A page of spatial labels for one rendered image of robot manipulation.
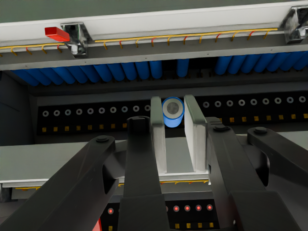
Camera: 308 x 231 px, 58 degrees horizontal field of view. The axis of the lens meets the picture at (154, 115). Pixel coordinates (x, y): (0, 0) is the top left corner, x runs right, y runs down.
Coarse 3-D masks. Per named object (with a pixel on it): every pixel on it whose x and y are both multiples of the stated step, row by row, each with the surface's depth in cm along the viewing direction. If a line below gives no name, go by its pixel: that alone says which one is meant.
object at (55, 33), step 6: (48, 30) 27; (54, 30) 26; (60, 30) 28; (48, 36) 27; (54, 36) 27; (60, 36) 27; (66, 36) 29; (66, 42) 32; (72, 42) 32; (78, 42) 33; (72, 48) 33; (78, 48) 34
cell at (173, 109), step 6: (162, 102) 21; (168, 102) 21; (174, 102) 21; (180, 102) 21; (162, 108) 21; (168, 108) 21; (174, 108) 21; (180, 108) 21; (168, 114) 21; (174, 114) 21; (180, 114) 21; (168, 120) 21; (174, 120) 21; (180, 120) 23; (174, 126) 26
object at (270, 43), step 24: (0, 48) 36; (96, 48) 37; (120, 48) 37; (144, 48) 36; (168, 48) 36; (192, 48) 36; (216, 48) 36; (240, 48) 36; (264, 48) 36; (288, 48) 36
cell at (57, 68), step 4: (52, 68) 40; (56, 68) 40; (60, 68) 41; (64, 68) 41; (56, 72) 42; (60, 72) 41; (64, 72) 42; (68, 72) 43; (60, 76) 43; (64, 76) 43; (68, 76) 43; (72, 76) 45; (64, 80) 45; (68, 80) 44; (72, 80) 45
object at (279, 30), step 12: (180, 36) 36; (192, 36) 36; (204, 36) 36; (216, 36) 36; (228, 36) 36; (240, 36) 36; (24, 48) 37; (36, 48) 37; (48, 48) 37; (60, 48) 37
